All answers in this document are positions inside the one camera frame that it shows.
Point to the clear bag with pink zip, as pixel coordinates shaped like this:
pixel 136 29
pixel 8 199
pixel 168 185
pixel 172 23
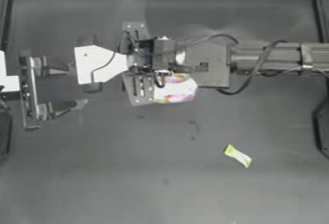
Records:
pixel 179 90

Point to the green and white candy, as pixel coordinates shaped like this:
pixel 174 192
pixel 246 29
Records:
pixel 237 155

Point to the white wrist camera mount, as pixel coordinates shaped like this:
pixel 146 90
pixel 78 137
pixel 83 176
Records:
pixel 8 83
pixel 98 64

